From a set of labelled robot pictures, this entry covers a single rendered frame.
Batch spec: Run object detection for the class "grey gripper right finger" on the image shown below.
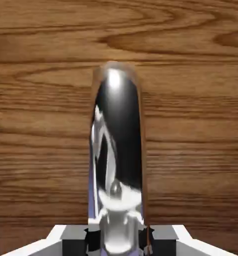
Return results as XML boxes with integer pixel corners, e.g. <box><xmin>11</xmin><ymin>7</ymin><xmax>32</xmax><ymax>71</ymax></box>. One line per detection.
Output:
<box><xmin>139</xmin><ymin>224</ymin><xmax>238</xmax><ymax>256</ymax></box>

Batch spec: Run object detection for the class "curved shiny metal handle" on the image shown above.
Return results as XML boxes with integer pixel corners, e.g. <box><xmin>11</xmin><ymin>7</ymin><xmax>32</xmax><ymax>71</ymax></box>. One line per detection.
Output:
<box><xmin>88</xmin><ymin>60</ymin><xmax>148</xmax><ymax>256</ymax></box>

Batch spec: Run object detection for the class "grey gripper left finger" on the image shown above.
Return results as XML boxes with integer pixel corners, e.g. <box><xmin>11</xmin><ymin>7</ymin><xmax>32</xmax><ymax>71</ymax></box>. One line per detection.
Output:
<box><xmin>0</xmin><ymin>224</ymin><xmax>100</xmax><ymax>256</ymax></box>

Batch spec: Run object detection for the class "wooden cabinet door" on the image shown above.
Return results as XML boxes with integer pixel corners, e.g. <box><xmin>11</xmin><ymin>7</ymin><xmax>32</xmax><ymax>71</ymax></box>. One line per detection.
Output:
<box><xmin>0</xmin><ymin>0</ymin><xmax>238</xmax><ymax>256</ymax></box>

